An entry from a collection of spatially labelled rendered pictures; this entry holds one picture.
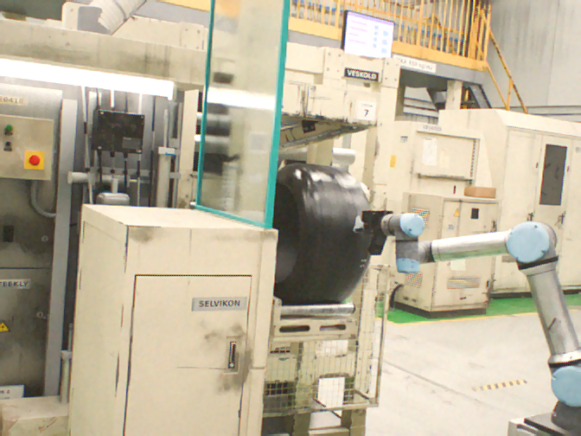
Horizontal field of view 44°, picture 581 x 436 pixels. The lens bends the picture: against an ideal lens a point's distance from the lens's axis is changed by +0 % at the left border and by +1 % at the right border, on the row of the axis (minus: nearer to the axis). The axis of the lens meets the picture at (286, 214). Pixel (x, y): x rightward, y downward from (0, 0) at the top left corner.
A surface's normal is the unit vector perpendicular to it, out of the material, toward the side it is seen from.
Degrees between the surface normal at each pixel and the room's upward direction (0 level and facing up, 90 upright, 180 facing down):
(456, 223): 90
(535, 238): 84
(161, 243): 90
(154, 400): 90
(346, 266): 108
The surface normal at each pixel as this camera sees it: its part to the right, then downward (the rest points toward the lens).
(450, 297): 0.58, 0.11
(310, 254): -0.29, 0.18
